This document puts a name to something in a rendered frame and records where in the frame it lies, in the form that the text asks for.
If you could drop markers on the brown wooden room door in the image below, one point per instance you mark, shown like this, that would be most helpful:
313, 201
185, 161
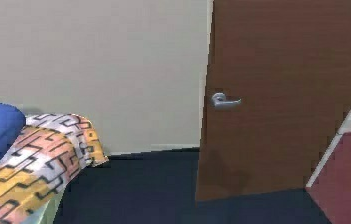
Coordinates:
283, 100

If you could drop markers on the bed with patterned blanket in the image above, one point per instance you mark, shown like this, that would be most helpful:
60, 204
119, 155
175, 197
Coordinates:
36, 160

